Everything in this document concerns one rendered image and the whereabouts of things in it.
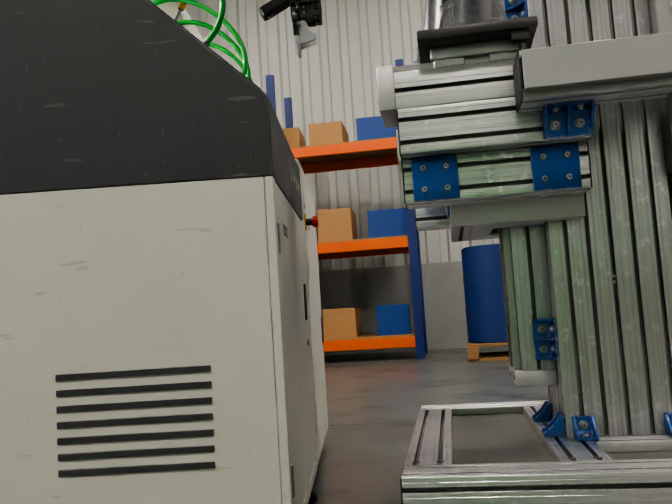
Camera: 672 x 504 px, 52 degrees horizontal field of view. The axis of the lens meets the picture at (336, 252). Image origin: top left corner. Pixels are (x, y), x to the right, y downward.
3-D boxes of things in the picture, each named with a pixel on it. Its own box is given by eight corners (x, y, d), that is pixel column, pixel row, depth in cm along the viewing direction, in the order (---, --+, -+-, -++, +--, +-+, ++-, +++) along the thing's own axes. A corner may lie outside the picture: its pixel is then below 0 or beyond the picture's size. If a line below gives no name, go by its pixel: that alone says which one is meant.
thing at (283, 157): (275, 179, 137) (271, 101, 139) (253, 180, 137) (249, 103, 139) (301, 219, 199) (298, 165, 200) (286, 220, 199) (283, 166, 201)
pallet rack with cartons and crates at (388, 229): (427, 352, 748) (408, 85, 774) (424, 358, 664) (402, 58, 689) (186, 365, 793) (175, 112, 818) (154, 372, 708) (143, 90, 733)
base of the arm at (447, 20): (509, 53, 145) (505, 8, 146) (515, 24, 130) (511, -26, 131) (437, 62, 147) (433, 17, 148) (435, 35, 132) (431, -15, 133)
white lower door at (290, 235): (297, 534, 130) (277, 179, 136) (285, 534, 130) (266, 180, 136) (318, 459, 194) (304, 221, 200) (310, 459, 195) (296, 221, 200)
